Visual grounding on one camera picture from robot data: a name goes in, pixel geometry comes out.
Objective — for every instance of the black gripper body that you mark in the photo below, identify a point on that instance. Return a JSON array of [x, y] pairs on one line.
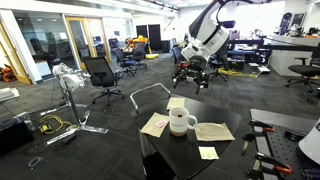
[[195, 70]]

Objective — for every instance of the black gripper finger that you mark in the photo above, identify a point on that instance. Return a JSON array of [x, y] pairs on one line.
[[202, 86], [176, 80]]

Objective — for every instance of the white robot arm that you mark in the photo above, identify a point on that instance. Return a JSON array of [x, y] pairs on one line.
[[210, 36]]

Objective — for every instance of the white ceramic mug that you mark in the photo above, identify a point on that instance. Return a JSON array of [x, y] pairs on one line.
[[178, 126]]

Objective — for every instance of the brown paper napkin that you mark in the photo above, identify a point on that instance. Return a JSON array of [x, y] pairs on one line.
[[175, 103], [150, 125]]

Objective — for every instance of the dark rolling office chair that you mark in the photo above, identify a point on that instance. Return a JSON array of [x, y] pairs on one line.
[[221, 66]]

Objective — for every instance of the low yellow bin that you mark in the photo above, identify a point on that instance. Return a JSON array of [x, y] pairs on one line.
[[151, 56]]

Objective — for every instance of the pink sweetener packet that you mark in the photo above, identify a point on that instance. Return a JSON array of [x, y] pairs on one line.
[[161, 124]]

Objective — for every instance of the beige folded cloth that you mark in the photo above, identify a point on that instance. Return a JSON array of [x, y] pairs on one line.
[[213, 131]]

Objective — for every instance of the small black office chair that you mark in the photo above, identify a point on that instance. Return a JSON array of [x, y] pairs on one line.
[[140, 50]]

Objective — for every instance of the wide black partition panel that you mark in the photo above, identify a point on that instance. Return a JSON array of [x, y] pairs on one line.
[[155, 36]]

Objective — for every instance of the yellow machine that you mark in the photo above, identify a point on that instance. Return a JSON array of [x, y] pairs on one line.
[[138, 40]]

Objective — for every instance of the dark office desk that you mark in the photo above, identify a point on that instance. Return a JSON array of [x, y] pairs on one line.
[[246, 42]]

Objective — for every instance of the narrow black partition panel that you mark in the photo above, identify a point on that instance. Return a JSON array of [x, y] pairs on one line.
[[141, 31]]

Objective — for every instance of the dark blue office chair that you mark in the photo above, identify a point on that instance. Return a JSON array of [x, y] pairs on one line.
[[120, 56]]

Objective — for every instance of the small white floor box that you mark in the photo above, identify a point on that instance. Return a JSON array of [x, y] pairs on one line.
[[264, 69]]

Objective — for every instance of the yellow sticky note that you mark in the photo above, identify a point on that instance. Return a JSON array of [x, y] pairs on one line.
[[208, 153]]

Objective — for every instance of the black mesh office chair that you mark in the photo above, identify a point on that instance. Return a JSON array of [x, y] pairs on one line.
[[100, 71]]

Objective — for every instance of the white counter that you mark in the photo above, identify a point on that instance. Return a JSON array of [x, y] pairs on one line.
[[283, 60]]

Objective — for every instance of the tall dark blue machine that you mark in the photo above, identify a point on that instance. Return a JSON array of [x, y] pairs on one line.
[[285, 23]]

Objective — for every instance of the wide black office chair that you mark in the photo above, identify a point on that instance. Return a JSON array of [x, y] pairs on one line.
[[303, 70]]

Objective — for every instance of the silver tripod stand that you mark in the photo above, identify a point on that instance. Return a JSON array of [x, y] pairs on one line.
[[71, 81]]

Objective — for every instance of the wood framed glass door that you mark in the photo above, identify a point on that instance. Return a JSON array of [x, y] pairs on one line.
[[78, 36]]

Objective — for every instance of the flat white box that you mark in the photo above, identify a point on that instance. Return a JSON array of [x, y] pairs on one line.
[[8, 94]]

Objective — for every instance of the orange machine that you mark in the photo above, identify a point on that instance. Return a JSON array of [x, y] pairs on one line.
[[6, 73]]

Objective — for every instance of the black equipment case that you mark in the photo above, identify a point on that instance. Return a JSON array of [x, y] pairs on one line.
[[15, 138]]

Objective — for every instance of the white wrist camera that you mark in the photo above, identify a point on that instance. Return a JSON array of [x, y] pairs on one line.
[[188, 53]]

